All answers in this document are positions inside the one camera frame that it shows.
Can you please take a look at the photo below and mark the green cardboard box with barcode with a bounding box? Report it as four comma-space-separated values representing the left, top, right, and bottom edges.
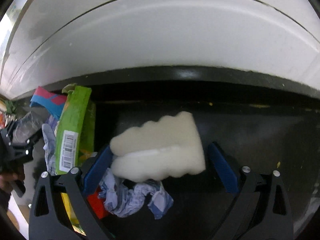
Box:
55, 83, 96, 175

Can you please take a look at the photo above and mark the red round lid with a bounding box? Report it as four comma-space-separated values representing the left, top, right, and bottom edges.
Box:
87, 187, 109, 219

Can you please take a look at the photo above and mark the blue white paper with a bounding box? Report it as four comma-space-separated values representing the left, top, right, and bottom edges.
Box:
98, 168, 174, 219

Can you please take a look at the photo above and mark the white melamine sponge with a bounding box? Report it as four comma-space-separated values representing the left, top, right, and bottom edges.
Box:
110, 112, 206, 183

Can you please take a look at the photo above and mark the blue pink snack packet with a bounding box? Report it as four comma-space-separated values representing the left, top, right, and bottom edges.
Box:
30, 86, 67, 120

